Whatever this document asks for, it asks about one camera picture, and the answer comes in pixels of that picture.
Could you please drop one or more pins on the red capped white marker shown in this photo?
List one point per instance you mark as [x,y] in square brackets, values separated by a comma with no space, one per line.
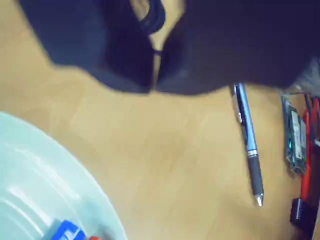
[96,238]

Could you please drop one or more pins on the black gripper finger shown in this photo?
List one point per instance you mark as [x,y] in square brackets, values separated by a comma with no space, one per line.
[237,42]
[100,42]

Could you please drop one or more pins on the light teal round plate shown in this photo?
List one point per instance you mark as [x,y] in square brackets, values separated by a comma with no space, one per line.
[37,175]

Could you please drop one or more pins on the blue silver ballpoint pen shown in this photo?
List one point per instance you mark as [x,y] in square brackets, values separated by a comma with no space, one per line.
[247,125]

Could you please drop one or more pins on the green controller circuit board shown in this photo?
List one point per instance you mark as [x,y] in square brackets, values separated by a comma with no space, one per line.
[296,140]

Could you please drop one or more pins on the black plug connector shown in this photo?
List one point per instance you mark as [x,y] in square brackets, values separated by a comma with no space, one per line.
[302,215]

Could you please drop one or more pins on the blue capped white marker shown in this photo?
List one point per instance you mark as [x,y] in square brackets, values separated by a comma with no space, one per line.
[67,228]

